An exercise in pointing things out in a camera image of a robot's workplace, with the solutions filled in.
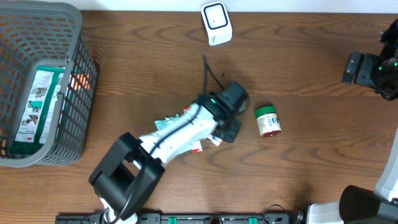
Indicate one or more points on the green white 3M package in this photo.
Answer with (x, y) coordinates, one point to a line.
(34, 127)

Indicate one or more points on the grey plastic mesh basket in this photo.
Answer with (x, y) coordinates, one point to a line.
(33, 34)

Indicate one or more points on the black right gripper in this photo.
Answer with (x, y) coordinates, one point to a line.
(364, 73)

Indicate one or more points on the green lid cream jar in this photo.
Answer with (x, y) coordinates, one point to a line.
(267, 121)

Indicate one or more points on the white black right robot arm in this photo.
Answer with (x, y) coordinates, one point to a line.
(356, 204)

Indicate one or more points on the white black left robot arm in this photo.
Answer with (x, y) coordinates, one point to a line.
(129, 172)

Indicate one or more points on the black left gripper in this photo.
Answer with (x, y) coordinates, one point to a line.
(236, 130)

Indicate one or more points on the black mounting rail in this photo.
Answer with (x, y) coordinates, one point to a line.
(155, 218)

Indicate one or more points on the white cube barcode scanner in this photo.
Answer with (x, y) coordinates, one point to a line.
(216, 23)

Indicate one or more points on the white teal wipes packet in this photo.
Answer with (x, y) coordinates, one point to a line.
(196, 146)

